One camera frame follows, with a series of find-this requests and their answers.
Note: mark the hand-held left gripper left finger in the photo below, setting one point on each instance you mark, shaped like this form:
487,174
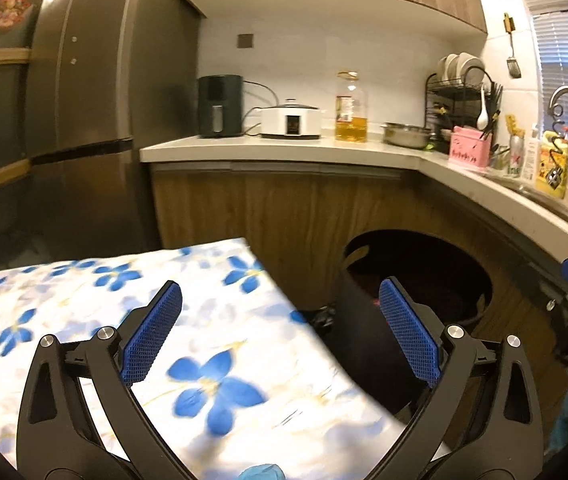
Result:
153,335

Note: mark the dark wall switch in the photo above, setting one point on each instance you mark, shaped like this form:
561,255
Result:
246,40

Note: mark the white soap bottle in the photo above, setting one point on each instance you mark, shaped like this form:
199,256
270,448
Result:
530,157

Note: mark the hanging metal spatula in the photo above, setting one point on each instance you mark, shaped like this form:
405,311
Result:
514,67

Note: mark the black dish rack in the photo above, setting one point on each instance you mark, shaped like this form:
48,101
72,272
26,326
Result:
436,110

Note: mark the yellow detergent bottle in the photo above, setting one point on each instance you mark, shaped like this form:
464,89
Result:
546,170

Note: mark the steel sink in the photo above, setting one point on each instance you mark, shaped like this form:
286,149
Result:
554,200

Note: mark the white rice cooker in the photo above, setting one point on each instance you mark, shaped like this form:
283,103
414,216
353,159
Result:
291,120

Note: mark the red paper decoration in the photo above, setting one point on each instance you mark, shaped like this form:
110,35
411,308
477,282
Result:
12,6

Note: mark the pink utensil holder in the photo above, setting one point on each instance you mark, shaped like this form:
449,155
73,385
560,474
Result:
469,150

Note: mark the black spiral hanger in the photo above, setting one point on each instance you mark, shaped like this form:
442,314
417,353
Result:
556,172

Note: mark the wooden base cabinet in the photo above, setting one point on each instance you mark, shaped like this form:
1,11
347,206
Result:
264,210

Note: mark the black air fryer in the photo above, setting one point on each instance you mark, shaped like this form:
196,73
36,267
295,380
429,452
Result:
221,100

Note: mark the steel bowl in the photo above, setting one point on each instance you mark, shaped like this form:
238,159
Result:
406,136

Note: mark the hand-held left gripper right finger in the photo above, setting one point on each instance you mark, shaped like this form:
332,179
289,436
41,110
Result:
409,332

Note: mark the green and white can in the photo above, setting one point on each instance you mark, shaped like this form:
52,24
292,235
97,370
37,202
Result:
515,160

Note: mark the white spoon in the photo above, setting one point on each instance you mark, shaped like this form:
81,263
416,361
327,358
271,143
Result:
482,119

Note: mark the white kitchen countertop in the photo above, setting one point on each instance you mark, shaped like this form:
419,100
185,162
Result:
264,150

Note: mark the row of white plates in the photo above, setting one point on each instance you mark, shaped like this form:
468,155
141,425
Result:
459,67

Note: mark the cooking oil bottle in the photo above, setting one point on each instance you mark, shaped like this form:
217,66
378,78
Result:
351,127

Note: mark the blue floral tablecloth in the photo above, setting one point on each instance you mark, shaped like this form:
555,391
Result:
244,320

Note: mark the dark steel refrigerator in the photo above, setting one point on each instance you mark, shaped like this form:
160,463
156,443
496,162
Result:
103,110

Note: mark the black trash bin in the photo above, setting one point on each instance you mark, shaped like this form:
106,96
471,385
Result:
364,350

